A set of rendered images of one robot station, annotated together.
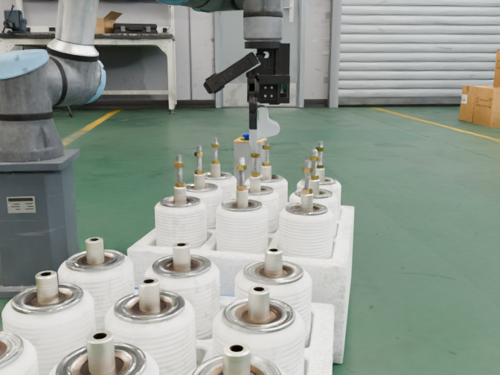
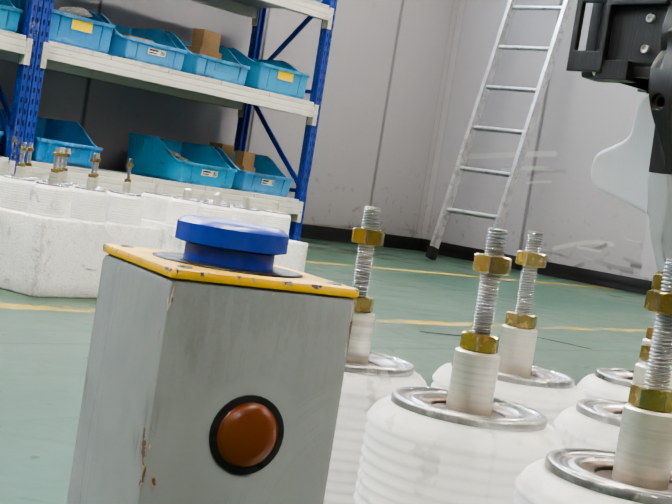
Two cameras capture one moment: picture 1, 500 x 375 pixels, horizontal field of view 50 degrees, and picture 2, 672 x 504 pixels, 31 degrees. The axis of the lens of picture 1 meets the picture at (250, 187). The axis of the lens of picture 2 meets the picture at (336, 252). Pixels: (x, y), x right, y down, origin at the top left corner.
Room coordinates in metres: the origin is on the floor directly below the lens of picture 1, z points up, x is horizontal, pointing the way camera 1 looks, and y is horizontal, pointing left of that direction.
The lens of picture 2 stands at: (1.62, 0.34, 0.35)
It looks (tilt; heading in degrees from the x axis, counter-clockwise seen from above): 3 degrees down; 228
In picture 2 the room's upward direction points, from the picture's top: 9 degrees clockwise
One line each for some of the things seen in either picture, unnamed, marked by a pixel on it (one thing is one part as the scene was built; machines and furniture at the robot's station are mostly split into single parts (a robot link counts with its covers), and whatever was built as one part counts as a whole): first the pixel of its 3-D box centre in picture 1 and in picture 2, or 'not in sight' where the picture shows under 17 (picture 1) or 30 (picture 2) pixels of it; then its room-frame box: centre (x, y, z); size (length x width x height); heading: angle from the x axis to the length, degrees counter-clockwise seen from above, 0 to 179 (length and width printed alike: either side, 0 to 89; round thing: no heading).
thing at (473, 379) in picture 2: (266, 172); (472, 384); (1.17, -0.04, 0.26); 0.02 x 0.02 x 0.03
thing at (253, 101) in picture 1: (253, 106); not in sight; (1.04, -0.01, 0.42); 0.05 x 0.02 x 0.09; 179
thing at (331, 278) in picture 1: (254, 265); not in sight; (1.06, -0.01, 0.09); 0.39 x 0.39 x 0.18; 77
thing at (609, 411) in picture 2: (255, 190); (647, 420); (1.06, -0.01, 0.25); 0.08 x 0.08 x 0.01
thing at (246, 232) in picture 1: (242, 253); not in sight; (0.94, 0.01, 0.16); 0.10 x 0.10 x 0.18
